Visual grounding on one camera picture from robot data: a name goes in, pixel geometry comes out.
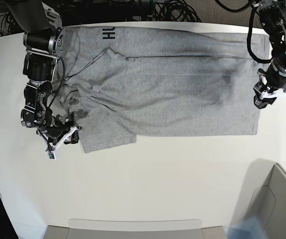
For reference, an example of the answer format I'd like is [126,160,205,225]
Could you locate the grey T-shirt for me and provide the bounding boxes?
[58,26,261,153]

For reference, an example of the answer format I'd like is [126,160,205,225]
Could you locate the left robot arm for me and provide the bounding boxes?
[247,0,286,110]

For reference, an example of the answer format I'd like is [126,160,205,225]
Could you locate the grey tray at bottom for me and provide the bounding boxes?
[43,219,227,239]

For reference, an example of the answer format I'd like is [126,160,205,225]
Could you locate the grey box at right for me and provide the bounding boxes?
[245,163,286,239]

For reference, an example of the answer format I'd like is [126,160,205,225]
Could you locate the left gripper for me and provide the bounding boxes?
[254,67,286,110]

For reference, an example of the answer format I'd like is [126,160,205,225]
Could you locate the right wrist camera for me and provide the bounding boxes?
[46,149,56,160]

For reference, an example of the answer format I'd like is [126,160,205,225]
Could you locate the blue translucent object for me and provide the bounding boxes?
[225,217,266,239]

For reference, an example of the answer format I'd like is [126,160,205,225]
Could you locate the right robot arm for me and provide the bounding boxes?
[5,0,81,159]

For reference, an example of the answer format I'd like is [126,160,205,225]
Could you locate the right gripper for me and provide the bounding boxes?
[37,119,83,151]

